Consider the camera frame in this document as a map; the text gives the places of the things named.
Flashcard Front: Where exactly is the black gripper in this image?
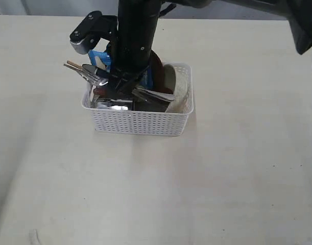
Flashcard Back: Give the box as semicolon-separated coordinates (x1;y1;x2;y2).
108;15;158;94

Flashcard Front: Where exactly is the silver fork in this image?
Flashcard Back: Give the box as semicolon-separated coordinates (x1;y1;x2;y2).
78;71;108;87

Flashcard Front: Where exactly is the silver table knife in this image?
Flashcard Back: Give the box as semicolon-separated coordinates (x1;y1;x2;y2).
82;64;174;103

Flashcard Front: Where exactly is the wooden chopstick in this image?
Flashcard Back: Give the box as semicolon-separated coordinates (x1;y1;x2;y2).
63;64;82;72
66;60;82;70

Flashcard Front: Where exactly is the white perforated plastic basket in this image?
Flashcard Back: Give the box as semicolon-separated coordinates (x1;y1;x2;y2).
82;63;194;136

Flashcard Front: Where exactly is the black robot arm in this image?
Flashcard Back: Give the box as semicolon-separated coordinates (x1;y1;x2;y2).
117;1;312;71

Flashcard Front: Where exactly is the silver foil packet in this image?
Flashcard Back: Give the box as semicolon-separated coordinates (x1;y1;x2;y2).
91;95;133;111

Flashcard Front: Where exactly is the blue chips bag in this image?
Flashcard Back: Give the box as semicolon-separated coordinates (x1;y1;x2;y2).
88;50;153;89

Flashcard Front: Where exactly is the brown round plate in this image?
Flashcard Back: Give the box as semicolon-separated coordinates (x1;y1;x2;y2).
150;50;173;94

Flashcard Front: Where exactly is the white ceramic bowl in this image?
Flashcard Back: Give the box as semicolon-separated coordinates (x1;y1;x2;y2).
163;64;188;113

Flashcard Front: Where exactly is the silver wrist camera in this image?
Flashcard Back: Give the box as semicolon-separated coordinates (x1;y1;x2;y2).
69;11;117;55

